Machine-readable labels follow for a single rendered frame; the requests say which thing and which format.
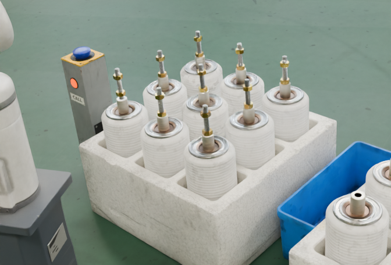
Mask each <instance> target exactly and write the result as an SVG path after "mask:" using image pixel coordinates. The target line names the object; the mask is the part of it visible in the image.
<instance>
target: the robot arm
mask: <svg viewBox="0 0 391 265"><path fill-rule="evenodd" d="M13 40H14V33H13V27H12V23H11V21H10V18H9V16H8V14H7V12H6V9H5V8H4V6H3V4H2V3H1V1H0V52H3V51H5V50H7V49H9V48H10V47H11V46H12V44H13ZM39 192H40V183H39V180H38V177H37V172H36V169H35V165H34V160H33V157H32V154H31V149H30V145H29V141H28V138H27V134H26V129H25V126H24V122H23V118H22V114H21V111H20V106H19V102H18V99H17V95H16V91H15V86H14V84H13V81H12V79H11V78H10V77H9V76H8V75H7V74H5V73H1V72H0V212H2V213H10V214H13V213H14V212H15V211H16V210H17V209H20V208H21V207H23V206H25V205H28V204H29V203H31V202H32V201H33V200H34V199H35V198H36V197H37V196H38V194H39Z"/></svg>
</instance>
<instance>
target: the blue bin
mask: <svg viewBox="0 0 391 265"><path fill-rule="evenodd" d="M390 159H391V151H388V150H386V149H382V148H380V147H377V146H374V145H371V144H368V143H366V142H362V141H356V142H353V143H352V144H351V145H350V146H349V147H348V148H346V149H345V150H344V151H343V152H342V153H341V154H339V155H338V156H337V157H336V158H334V159H333V160H332V161H331V162H330V163H329V164H327V165H326V166H325V167H324V168H323V169H322V170H321V171H319V172H318V173H317V174H316V175H314V176H313V178H311V179H310V180H309V181H307V182H306V183H305V184H304V185H303V186H302V187H301V188H299V189H298V190H297V191H296V192H295V193H294V194H292V195H291V196H290V197H289V198H287V199H286V200H285V201H284V202H283V203H282V204H281V205H279V206H278V208H277V215H278V217H279V219H280V231H281V239H282V251H283V257H284V258H285V259H286V260H288V261H289V251H290V250H291V248H293V247H294V246H295V245H296V244H297V243H299V242H300V241H301V240H302V239H303V238H304V237H305V236H306V235H307V234H308V233H310V232H311V231H312V230H313V229H314V228H315V227H316V226H317V225H318V224H320V223H321V222H322V221H323V220H324V219H326V210H327V207H328V206H329V205H330V204H331V203H332V202H333V201H334V200H335V199H337V198H339V197H341V196H344V195H348V194H351V193H352V192H354V191H356V190H358V189H359V188H360V187H361V186H362V185H364V184H365V182H366V175H367V172H368V170H369V169H370V168H371V167H373V166H374V165H376V164H378V163H380V162H383V161H386V160H390Z"/></svg>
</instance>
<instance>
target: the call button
mask: <svg viewBox="0 0 391 265"><path fill-rule="evenodd" d="M90 53H91V49H90V48H89V47H87V46H81V47H78V48H75V49H74V50H73V56H75V57H76V58H77V59H84V58H87V57H89V55H90Z"/></svg>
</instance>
